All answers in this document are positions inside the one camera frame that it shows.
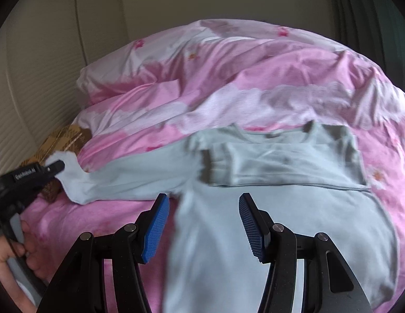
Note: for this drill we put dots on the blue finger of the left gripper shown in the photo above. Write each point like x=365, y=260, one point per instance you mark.
x=54, y=168

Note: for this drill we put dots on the pink floral duvet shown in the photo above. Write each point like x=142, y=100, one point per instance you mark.
x=213, y=74

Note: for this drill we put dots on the white louvered closet door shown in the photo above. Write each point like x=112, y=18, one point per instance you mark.
x=40, y=60
x=101, y=26

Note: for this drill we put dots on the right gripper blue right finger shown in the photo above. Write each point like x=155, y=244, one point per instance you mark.
x=329, y=283

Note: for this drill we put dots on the dark green curtain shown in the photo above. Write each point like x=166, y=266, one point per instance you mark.
x=376, y=29

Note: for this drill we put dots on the light blue long-sleeve shirt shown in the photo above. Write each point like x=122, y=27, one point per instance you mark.
x=310, y=179

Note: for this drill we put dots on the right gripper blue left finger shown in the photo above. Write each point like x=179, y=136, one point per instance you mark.
x=78, y=284

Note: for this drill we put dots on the brown plaid folded cloth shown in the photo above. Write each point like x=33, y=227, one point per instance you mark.
x=68, y=138

